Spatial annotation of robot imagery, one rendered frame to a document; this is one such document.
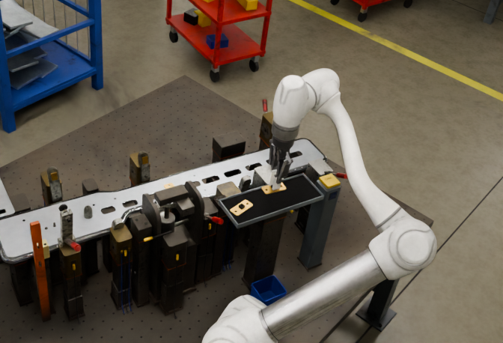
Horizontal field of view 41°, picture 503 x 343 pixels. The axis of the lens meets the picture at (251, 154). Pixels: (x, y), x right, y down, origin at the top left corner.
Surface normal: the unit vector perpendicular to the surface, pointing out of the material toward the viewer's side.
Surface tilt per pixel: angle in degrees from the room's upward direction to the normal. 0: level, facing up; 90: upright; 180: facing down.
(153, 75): 0
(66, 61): 0
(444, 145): 0
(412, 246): 47
